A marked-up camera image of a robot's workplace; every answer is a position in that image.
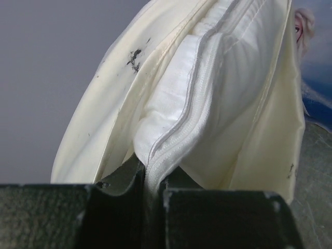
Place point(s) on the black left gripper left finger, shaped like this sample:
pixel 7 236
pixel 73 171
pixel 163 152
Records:
pixel 106 214

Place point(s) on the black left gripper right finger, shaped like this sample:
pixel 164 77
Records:
pixel 193 217

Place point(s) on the cream pillowcase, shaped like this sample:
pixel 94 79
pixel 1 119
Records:
pixel 99 137

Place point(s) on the white pillow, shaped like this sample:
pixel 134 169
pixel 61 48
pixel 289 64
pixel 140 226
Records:
pixel 202 111

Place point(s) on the blue Elsa pillow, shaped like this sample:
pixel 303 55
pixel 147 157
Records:
pixel 313 34

